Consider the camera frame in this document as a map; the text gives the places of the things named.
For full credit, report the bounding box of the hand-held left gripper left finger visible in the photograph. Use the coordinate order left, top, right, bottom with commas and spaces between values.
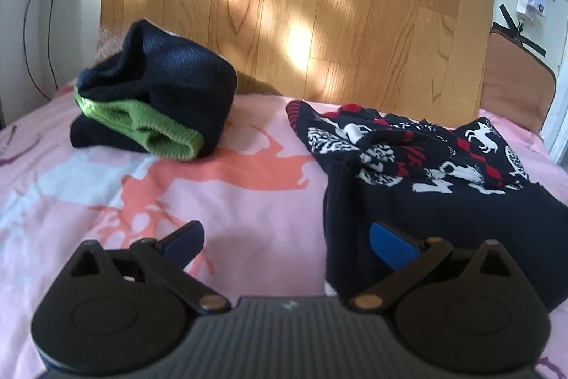
66, 220, 232, 314

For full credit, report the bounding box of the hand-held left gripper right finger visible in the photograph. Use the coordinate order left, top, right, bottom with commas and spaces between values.
348, 221, 516, 313

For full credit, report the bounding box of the navy red reindeer patterned sweater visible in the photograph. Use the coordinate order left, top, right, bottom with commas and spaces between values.
286, 99, 568, 313

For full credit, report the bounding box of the pink printed bedsheet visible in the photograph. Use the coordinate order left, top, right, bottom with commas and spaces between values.
0, 79, 568, 379

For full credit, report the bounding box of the navy sweater with green hem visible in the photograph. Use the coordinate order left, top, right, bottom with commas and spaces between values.
70, 19, 239, 161

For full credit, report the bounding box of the brown cushion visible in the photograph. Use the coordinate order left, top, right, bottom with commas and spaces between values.
481, 28, 557, 132

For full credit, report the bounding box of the black tape strip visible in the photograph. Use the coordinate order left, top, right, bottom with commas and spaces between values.
493, 4, 546, 56

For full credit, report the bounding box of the black wall cable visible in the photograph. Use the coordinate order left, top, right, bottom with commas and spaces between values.
24, 0, 51, 101

